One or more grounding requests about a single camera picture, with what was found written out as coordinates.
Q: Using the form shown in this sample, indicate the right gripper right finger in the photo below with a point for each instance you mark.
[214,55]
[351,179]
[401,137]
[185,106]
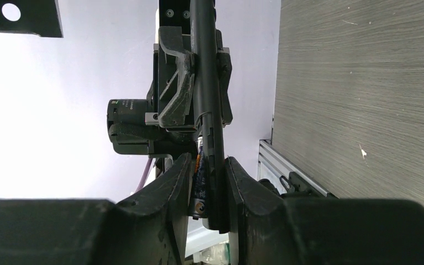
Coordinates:
[268,229]

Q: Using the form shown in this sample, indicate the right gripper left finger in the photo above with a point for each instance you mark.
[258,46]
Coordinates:
[148,227]

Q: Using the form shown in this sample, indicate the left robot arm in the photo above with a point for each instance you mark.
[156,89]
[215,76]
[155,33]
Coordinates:
[131,136]

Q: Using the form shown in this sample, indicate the black perforated music stand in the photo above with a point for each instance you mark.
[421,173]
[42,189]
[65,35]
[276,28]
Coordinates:
[36,17]

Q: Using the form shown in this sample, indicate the black remote control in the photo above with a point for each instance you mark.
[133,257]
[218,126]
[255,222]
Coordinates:
[207,110]

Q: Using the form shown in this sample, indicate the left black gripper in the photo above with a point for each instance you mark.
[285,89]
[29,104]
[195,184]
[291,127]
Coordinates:
[170,96]

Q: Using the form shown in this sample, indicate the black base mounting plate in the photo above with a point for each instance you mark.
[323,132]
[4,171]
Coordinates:
[294,187]

